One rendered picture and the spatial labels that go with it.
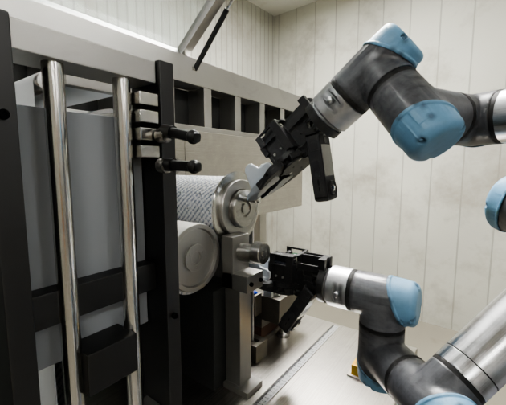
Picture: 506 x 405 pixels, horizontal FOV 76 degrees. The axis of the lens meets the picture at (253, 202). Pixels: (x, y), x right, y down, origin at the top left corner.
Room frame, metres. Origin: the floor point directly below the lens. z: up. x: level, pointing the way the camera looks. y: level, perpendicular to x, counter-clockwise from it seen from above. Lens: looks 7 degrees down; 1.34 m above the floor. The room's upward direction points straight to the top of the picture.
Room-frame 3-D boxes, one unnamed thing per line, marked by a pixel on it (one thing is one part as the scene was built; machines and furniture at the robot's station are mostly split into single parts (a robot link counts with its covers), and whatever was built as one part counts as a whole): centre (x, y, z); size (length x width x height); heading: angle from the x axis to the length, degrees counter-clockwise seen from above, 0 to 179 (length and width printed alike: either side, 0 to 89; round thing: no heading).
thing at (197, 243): (0.62, 0.20, 1.17); 0.26 x 0.12 x 0.12; 54
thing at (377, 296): (0.53, -0.22, 1.11); 0.11 x 0.08 x 0.09; 54
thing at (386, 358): (0.52, -0.23, 1.01); 0.11 x 0.08 x 0.11; 10
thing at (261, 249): (0.57, -0.01, 1.18); 0.04 x 0.02 x 0.04; 144
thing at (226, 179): (0.65, 0.03, 1.25); 0.15 x 0.01 x 0.15; 144
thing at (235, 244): (0.59, 0.02, 1.05); 0.06 x 0.05 x 0.31; 54
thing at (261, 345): (0.77, 0.09, 0.92); 0.28 x 0.04 x 0.04; 54
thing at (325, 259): (0.63, -0.10, 1.12); 0.12 x 0.08 x 0.09; 54
